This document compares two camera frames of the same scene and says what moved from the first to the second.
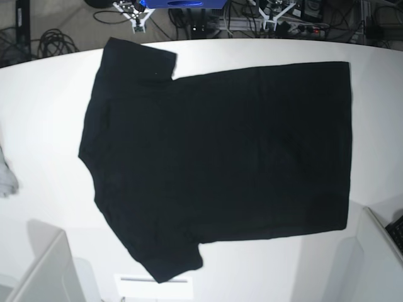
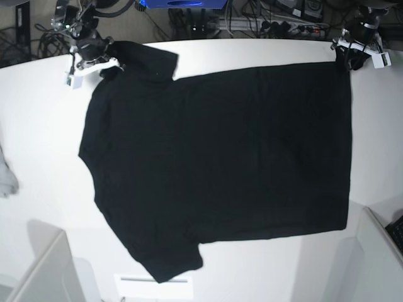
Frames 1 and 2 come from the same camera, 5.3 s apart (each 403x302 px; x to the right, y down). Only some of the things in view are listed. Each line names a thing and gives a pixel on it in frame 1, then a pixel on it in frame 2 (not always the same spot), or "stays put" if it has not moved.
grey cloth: x=9 y=184 stays put
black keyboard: x=395 y=230 stays put
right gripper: x=277 y=7 to x=349 y=39
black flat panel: x=22 y=26 stays put
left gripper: x=136 y=12 to x=92 y=52
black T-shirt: x=215 y=156 stays put
